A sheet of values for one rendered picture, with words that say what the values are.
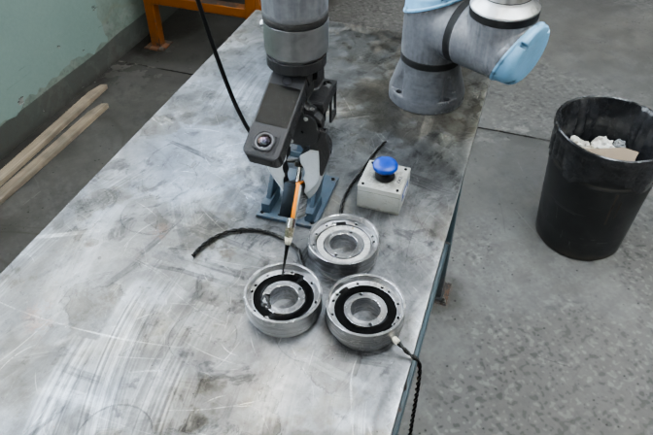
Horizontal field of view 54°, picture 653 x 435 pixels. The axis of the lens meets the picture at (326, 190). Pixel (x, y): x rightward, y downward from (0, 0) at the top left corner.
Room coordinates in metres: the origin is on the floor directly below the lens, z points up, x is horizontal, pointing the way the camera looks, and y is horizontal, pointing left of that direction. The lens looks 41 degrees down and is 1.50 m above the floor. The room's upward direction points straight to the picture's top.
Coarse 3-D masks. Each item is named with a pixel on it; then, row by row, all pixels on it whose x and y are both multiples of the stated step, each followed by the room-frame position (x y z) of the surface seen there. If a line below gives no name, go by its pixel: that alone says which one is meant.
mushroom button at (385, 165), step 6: (384, 156) 0.81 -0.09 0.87; (378, 162) 0.79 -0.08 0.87; (384, 162) 0.79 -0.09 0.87; (390, 162) 0.79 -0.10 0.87; (396, 162) 0.80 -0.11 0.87; (378, 168) 0.78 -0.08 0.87; (384, 168) 0.78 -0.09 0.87; (390, 168) 0.78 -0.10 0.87; (396, 168) 0.79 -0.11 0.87; (384, 174) 0.77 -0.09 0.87; (390, 174) 0.78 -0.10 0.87
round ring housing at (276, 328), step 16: (256, 272) 0.59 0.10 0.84; (272, 272) 0.60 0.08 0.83; (288, 272) 0.60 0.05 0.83; (304, 272) 0.60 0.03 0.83; (272, 288) 0.57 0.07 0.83; (288, 288) 0.58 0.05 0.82; (320, 288) 0.56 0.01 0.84; (272, 304) 0.57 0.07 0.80; (320, 304) 0.54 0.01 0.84; (256, 320) 0.52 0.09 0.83; (272, 320) 0.51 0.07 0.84; (288, 320) 0.51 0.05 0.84; (304, 320) 0.52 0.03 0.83; (272, 336) 0.52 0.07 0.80; (288, 336) 0.51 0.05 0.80
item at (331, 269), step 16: (320, 224) 0.69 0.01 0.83; (336, 224) 0.70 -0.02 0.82; (352, 224) 0.70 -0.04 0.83; (368, 224) 0.69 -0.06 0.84; (336, 240) 0.68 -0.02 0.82; (352, 240) 0.67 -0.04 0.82; (320, 256) 0.62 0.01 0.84; (336, 256) 0.63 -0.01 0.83; (352, 256) 0.63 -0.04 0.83; (368, 256) 0.62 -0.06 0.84; (336, 272) 0.61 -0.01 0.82; (352, 272) 0.61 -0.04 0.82
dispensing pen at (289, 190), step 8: (296, 160) 0.68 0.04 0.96; (296, 176) 0.67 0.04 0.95; (288, 184) 0.65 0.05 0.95; (288, 192) 0.64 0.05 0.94; (288, 200) 0.64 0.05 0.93; (280, 208) 0.63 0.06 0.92; (288, 208) 0.63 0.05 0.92; (280, 216) 0.63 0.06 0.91; (288, 216) 0.62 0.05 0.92; (288, 224) 0.63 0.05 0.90; (288, 232) 0.62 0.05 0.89; (288, 240) 0.62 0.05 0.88; (288, 248) 0.61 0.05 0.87
